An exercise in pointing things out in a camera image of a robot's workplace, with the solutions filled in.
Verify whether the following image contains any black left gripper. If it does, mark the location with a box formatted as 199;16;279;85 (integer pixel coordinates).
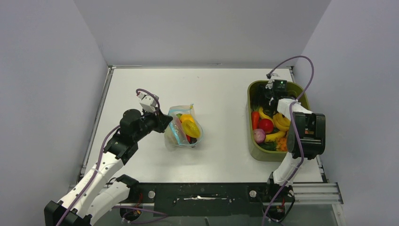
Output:
133;106;173;142

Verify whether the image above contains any clear zip top bag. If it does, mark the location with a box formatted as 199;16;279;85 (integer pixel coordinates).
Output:
164;104;204;149

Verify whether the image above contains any yellow star fruit toy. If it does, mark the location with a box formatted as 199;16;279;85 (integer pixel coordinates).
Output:
182;121;201;138

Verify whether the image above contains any yellow bell pepper toy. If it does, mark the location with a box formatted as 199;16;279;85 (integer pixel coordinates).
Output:
179;114;195;123

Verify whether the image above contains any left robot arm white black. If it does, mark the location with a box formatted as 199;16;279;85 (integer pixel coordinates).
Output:
44;109;173;226

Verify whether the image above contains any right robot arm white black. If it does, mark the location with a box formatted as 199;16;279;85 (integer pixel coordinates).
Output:
263;79;326;201

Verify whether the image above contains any orange carrot toy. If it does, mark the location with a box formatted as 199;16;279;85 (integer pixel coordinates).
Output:
251;105;260;130

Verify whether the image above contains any red tomato toy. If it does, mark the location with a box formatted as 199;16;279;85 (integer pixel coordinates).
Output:
258;119;274;134

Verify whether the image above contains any yellow banana bunch toy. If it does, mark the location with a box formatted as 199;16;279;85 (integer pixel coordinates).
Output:
258;107;290;142

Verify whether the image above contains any purple red onion toy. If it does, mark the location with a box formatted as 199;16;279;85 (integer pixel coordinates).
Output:
253;129;266;144

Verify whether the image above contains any orange spiky fruit toy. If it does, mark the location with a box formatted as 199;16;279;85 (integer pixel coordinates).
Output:
275;137;288;152

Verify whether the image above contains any olive green plastic tub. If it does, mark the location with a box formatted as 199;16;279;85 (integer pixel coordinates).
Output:
247;80;312;163

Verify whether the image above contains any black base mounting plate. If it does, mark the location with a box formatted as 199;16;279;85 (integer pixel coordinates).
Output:
122;182;295;219

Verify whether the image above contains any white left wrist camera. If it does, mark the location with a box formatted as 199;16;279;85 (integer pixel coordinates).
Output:
137;92;159;113

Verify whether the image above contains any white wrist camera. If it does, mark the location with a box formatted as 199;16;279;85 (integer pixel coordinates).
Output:
266;73;280;83
137;92;159;113

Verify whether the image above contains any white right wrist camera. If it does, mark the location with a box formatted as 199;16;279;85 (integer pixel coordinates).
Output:
266;73;280;83

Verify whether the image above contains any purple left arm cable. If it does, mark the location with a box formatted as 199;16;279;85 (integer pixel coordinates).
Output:
56;89;160;226

